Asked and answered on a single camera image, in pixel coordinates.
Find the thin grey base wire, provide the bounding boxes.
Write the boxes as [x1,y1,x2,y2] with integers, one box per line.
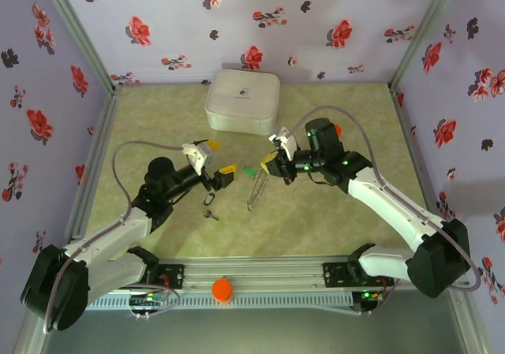
[353,281,398,316]
[129,285,182,320]

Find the aluminium side rail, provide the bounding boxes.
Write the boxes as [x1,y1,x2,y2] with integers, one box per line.
[388,85,461,259]
[62,85,123,260]

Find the grey perforated cable duct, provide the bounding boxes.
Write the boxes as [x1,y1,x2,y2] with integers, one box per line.
[84,293,354,311]

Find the white square zip case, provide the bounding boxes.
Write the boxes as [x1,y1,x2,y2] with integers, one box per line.
[204,69,282,136]

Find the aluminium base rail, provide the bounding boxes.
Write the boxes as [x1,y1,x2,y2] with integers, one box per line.
[65,253,470,294]

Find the clear plastic test tube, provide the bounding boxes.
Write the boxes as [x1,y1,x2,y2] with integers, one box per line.
[246,171,272,212]

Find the small circuit board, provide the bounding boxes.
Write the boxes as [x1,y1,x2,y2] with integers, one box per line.
[129,293,166,307]
[354,289,386,304]

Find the orange round button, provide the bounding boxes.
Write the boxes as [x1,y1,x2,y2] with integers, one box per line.
[211,278,234,303]

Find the aluminium frame post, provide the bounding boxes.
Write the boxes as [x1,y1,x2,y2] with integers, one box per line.
[11,306,52,354]
[388,0,462,95]
[37,0,122,95]
[443,286,490,354]

